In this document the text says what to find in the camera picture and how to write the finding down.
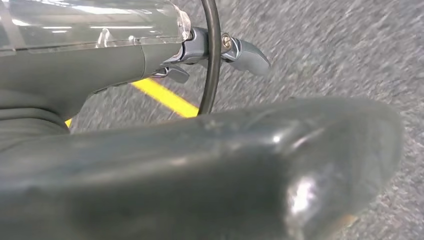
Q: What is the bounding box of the yellow floor tape square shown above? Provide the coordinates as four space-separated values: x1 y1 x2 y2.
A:
64 78 200 128

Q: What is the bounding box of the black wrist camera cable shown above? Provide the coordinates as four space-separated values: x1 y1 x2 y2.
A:
197 0 223 115

